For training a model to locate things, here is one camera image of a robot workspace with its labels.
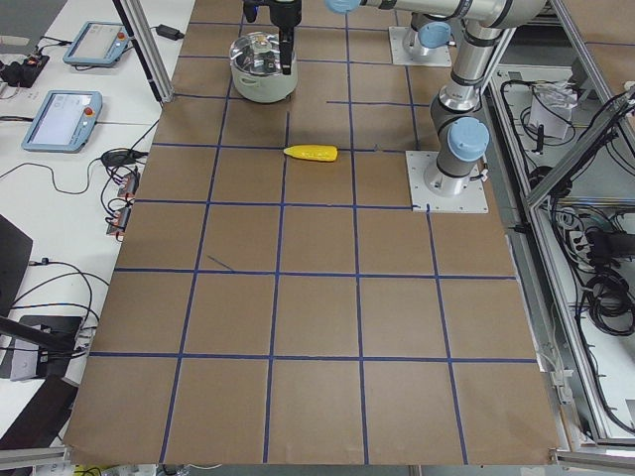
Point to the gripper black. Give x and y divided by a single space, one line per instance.
286 15

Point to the glass pot lid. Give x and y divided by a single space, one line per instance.
257 53

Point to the yellow corn cob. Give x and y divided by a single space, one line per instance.
315 153

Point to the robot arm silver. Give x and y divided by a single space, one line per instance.
432 35
464 140

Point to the white cooking pot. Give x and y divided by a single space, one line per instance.
265 89

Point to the black power adapter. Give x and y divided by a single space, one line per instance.
170 33

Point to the teach pendant far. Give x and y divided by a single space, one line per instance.
97 44

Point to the teach pendant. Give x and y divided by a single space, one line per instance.
97 44
64 122

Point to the black usb hub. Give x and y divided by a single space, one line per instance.
121 157

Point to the teach pendant near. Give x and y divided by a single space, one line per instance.
64 122

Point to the white paper box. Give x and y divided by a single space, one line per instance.
551 108

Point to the aluminium frame post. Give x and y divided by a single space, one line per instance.
136 25

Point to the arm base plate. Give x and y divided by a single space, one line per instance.
407 50
432 191

